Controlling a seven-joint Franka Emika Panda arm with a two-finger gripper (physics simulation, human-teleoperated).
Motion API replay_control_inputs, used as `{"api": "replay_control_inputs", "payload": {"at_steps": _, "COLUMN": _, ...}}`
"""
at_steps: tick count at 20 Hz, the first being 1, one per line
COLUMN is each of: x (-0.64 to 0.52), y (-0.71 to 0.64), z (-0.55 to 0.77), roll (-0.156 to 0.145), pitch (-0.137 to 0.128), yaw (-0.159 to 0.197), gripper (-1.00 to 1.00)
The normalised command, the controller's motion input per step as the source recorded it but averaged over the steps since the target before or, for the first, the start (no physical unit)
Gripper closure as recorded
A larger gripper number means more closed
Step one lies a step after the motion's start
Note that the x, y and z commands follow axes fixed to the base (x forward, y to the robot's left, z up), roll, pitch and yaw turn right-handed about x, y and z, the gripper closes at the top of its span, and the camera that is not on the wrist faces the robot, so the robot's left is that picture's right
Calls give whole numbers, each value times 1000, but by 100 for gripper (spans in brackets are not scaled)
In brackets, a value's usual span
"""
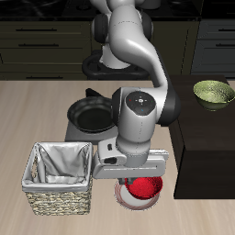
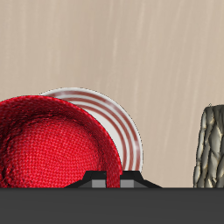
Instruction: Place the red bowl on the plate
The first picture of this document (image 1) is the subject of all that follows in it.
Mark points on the black kitchen countertop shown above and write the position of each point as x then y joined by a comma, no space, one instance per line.
46,10

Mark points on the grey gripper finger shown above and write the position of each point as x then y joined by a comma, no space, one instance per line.
129,180
122,181

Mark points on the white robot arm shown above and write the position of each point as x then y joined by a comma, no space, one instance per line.
134,128

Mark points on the white plate with red rim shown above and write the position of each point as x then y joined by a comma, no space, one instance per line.
122,199

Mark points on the grey kitchen cupboard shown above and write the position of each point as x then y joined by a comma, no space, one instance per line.
214,52

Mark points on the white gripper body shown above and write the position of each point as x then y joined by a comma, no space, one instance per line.
153,165

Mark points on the dark wooden cabinet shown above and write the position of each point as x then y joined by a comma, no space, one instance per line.
205,147

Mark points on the wicker basket with white liner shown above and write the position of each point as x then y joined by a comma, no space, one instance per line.
58,171

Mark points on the green bowl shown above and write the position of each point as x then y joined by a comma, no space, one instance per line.
214,95

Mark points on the black frying pan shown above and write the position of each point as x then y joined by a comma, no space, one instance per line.
91,117

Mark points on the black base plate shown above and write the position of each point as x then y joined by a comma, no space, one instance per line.
91,71

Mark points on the red bowl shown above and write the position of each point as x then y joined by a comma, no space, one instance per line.
145,188

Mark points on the dark kitchen cupboard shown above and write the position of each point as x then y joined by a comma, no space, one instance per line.
46,36

